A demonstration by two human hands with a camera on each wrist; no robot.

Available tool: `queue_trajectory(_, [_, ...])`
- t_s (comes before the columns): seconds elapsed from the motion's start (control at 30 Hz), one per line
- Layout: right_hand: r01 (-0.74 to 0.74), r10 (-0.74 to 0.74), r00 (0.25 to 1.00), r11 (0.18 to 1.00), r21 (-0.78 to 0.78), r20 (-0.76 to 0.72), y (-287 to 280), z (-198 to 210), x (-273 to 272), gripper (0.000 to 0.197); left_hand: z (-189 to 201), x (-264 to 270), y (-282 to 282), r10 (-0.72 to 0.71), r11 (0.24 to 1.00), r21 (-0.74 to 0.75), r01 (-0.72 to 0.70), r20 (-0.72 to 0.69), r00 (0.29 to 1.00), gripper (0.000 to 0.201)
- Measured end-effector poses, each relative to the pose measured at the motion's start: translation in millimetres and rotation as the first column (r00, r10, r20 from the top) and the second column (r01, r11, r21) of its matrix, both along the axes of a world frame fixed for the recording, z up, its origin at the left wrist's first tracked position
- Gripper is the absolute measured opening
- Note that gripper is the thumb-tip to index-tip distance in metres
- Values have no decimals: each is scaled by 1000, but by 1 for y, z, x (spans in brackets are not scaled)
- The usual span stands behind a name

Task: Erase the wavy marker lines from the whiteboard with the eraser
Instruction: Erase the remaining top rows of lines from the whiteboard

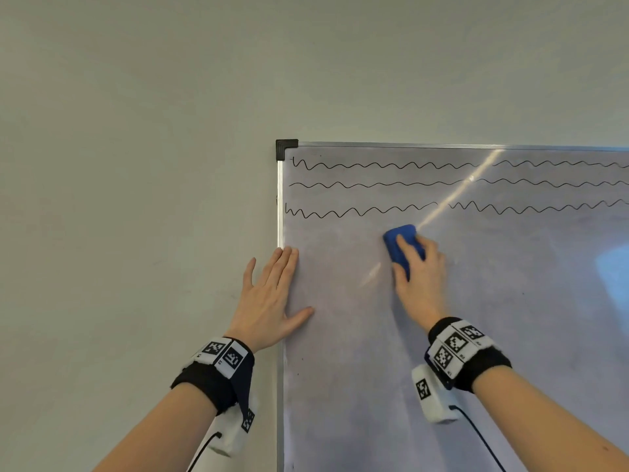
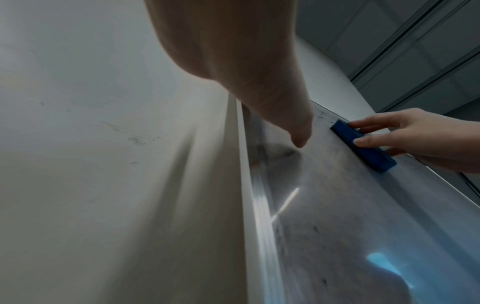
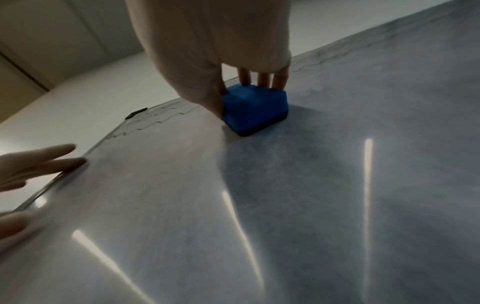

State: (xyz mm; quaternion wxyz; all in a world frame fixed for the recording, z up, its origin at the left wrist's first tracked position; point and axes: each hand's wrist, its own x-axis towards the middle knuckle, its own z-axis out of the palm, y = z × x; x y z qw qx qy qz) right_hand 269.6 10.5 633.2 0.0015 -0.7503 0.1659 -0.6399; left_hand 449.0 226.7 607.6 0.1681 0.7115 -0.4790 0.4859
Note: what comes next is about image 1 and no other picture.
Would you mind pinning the person's left hand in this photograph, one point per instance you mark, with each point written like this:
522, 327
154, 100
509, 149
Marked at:
263, 309

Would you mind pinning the white whiteboard with wavy lines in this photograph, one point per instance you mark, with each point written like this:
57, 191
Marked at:
442, 314

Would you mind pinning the white wrist camera unit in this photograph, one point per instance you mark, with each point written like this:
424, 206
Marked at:
233, 432
435, 395

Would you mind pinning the person's right hand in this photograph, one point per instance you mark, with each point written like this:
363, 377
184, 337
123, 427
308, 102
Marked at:
422, 290

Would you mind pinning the person's left forearm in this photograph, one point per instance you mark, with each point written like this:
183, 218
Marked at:
157, 432

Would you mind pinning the person's right forearm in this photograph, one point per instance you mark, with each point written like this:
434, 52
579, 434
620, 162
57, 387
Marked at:
555, 417

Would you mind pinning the blue whiteboard eraser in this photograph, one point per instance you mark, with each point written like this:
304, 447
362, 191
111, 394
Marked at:
403, 245

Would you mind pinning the black wristband with marker tags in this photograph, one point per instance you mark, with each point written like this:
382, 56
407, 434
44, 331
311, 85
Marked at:
216, 376
467, 353

